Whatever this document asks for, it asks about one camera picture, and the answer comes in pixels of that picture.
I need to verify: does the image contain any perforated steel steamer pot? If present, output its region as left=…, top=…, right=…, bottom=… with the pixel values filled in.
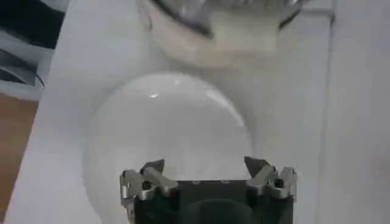
left=149, top=0, right=308, bottom=39

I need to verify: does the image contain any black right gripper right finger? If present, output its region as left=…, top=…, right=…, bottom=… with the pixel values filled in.
left=243, top=156, right=298, bottom=201

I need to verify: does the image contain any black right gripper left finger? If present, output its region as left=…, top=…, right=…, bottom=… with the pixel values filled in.
left=119, top=158, right=180, bottom=211

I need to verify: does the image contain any round white plate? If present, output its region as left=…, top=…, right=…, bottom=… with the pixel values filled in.
left=82, top=71, right=255, bottom=224

